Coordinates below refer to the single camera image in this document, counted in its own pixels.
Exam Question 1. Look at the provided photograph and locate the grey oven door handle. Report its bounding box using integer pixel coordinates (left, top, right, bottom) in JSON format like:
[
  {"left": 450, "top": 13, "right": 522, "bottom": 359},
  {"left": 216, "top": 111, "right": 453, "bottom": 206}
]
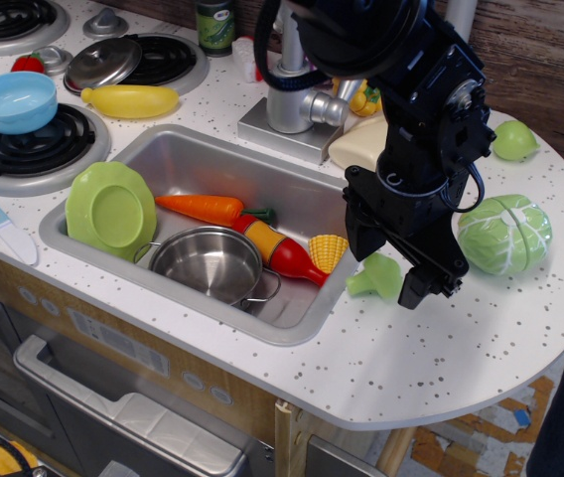
[{"left": 13, "top": 335, "right": 254, "bottom": 476}]

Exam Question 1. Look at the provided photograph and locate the green toy broccoli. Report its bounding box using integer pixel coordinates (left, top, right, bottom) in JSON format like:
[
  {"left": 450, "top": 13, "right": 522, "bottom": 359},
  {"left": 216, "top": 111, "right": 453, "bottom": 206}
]
[{"left": 346, "top": 252, "right": 402, "bottom": 299}]

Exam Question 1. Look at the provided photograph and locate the green toy can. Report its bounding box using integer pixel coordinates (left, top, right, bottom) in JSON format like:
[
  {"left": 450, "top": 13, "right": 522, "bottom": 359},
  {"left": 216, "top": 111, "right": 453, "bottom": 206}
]
[{"left": 195, "top": 0, "right": 235, "bottom": 57}]

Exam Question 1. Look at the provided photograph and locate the blue white toy knife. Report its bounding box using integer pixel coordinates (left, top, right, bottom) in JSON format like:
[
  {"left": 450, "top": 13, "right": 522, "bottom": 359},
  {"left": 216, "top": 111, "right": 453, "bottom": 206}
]
[{"left": 0, "top": 208, "right": 39, "bottom": 265}]

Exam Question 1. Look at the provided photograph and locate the grey stove knob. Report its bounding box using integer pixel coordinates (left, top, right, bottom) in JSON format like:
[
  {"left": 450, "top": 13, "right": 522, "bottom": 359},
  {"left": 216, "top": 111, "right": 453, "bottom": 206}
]
[
  {"left": 82, "top": 7, "right": 129, "bottom": 40},
  {"left": 35, "top": 45, "right": 73, "bottom": 77}
]

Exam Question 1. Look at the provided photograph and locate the back left stove burner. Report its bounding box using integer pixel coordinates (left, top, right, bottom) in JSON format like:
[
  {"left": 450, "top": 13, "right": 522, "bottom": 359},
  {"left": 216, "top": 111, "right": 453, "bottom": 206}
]
[{"left": 0, "top": 1, "right": 70, "bottom": 57}]

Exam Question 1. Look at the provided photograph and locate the small steel pan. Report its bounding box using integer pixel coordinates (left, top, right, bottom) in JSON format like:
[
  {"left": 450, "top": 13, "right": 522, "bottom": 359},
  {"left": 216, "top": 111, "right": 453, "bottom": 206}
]
[{"left": 133, "top": 226, "right": 282, "bottom": 309}]

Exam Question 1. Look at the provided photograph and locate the cream toy squeeze bottle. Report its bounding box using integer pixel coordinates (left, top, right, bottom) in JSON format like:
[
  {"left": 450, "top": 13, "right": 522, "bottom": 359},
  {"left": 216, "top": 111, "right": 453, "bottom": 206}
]
[{"left": 329, "top": 116, "right": 388, "bottom": 171}]

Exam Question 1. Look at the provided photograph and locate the steel sink basin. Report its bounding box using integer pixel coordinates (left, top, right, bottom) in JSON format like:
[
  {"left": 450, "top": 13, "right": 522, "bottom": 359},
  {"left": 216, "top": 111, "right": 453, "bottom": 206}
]
[{"left": 40, "top": 124, "right": 357, "bottom": 346}]

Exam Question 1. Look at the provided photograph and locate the back right stove burner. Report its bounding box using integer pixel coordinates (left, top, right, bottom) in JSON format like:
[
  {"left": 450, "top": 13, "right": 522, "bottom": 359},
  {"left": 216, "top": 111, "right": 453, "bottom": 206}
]
[{"left": 63, "top": 33, "right": 211, "bottom": 97}]

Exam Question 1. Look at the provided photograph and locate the front left stove burner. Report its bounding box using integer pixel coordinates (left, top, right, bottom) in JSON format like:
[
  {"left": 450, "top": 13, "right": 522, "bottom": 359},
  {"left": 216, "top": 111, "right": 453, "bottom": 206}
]
[{"left": 0, "top": 104, "right": 111, "bottom": 198}]

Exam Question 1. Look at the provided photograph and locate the yellow toy bell pepper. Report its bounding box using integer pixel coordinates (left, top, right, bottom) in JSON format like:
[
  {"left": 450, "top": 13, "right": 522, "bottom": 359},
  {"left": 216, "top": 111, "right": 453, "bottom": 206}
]
[{"left": 350, "top": 79, "right": 382, "bottom": 117}]

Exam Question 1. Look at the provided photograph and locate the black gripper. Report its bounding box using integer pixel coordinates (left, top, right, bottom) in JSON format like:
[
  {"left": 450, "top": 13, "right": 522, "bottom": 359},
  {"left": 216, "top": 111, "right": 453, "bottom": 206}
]
[{"left": 344, "top": 166, "right": 469, "bottom": 309}]

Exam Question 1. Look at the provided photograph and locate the stove burner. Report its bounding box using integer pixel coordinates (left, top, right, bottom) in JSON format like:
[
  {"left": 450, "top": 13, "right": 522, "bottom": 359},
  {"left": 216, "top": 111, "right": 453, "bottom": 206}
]
[
  {"left": 63, "top": 33, "right": 211, "bottom": 97},
  {"left": 0, "top": 104, "right": 111, "bottom": 198},
  {"left": 0, "top": 1, "right": 70, "bottom": 57}
]

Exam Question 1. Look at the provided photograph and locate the green plastic plate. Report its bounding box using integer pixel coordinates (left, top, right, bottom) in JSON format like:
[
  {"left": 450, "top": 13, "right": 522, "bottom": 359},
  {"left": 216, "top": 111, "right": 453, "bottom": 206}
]
[{"left": 66, "top": 161, "right": 158, "bottom": 262}]

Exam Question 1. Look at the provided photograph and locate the blue plastic bowl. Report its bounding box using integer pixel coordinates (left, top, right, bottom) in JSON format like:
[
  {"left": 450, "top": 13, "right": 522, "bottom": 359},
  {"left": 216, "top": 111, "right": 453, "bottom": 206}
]
[{"left": 0, "top": 72, "right": 58, "bottom": 135}]

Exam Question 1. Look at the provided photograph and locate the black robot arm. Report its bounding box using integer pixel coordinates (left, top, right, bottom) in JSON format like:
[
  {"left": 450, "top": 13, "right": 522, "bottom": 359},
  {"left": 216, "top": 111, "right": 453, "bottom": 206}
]
[{"left": 254, "top": 1, "right": 495, "bottom": 309}]

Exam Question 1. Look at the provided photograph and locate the red yellow toy bottle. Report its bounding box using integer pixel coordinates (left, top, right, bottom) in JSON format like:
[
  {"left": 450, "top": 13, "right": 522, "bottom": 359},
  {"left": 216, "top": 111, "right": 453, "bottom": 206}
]
[{"left": 231, "top": 215, "right": 329, "bottom": 286}]

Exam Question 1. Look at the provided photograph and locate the green toy lime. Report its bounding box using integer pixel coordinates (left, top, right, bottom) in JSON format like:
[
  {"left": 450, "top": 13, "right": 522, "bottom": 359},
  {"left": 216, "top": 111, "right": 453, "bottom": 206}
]
[{"left": 492, "top": 120, "right": 540, "bottom": 162}]

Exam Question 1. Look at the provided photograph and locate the green toy cabbage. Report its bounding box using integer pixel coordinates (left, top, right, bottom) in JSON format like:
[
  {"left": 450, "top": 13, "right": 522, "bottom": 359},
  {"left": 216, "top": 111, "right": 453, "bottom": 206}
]
[{"left": 458, "top": 194, "right": 553, "bottom": 275}]

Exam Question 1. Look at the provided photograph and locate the yellow toy squash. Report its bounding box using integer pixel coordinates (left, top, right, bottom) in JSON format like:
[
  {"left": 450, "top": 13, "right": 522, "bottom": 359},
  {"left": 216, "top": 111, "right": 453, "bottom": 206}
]
[{"left": 80, "top": 84, "right": 180, "bottom": 119}]

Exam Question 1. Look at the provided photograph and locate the red white toy cheese wedge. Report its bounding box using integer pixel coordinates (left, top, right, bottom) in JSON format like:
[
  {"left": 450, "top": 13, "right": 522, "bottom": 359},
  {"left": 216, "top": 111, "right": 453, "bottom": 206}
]
[{"left": 231, "top": 36, "right": 263, "bottom": 82}]

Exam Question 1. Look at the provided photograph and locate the orange toy carrot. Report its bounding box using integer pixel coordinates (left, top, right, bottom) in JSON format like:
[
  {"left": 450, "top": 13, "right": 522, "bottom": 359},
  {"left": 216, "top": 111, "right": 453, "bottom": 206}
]
[{"left": 154, "top": 195, "right": 244, "bottom": 227}]

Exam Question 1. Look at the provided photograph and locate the yellow toy corn piece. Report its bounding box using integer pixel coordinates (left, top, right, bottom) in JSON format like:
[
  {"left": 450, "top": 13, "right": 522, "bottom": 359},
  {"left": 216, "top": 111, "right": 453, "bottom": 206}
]
[{"left": 308, "top": 235, "right": 349, "bottom": 274}]

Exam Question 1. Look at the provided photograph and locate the silver toy faucet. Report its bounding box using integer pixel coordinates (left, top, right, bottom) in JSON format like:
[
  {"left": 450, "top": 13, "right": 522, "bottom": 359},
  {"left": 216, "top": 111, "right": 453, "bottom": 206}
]
[{"left": 237, "top": 5, "right": 362, "bottom": 165}]

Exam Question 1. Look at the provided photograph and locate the red toy strawberry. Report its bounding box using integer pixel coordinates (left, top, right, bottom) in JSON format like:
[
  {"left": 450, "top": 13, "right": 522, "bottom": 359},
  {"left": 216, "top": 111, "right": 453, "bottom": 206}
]
[{"left": 10, "top": 53, "right": 46, "bottom": 75}]

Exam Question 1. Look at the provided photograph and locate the steel pot lid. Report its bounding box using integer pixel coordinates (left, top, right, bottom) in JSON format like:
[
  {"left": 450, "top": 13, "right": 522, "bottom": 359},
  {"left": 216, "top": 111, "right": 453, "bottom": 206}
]
[{"left": 64, "top": 38, "right": 142, "bottom": 92}]

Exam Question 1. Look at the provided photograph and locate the silver support post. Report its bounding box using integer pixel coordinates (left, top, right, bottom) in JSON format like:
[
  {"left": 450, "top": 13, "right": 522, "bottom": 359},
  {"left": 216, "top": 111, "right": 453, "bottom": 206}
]
[{"left": 445, "top": 0, "right": 478, "bottom": 42}]

